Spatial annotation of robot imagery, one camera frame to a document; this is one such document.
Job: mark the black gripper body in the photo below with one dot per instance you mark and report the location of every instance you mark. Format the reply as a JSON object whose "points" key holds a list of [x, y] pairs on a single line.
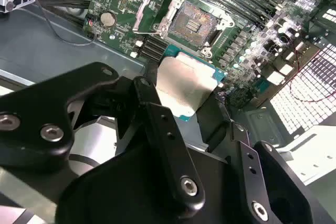
{"points": [[126, 195]]}

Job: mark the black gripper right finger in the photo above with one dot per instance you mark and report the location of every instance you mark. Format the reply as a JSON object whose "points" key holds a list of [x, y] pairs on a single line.
{"points": [[253, 184]]}

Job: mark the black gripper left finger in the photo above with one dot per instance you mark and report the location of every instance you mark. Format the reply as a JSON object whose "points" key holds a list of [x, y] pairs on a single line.
{"points": [[39, 108]]}

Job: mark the silver CPU with green edge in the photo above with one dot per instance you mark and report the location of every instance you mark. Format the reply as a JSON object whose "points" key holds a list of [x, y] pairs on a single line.
{"points": [[183, 82]]}

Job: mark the metal socket cover frame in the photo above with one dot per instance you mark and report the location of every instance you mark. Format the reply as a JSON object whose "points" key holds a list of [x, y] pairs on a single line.
{"points": [[145, 9]]}

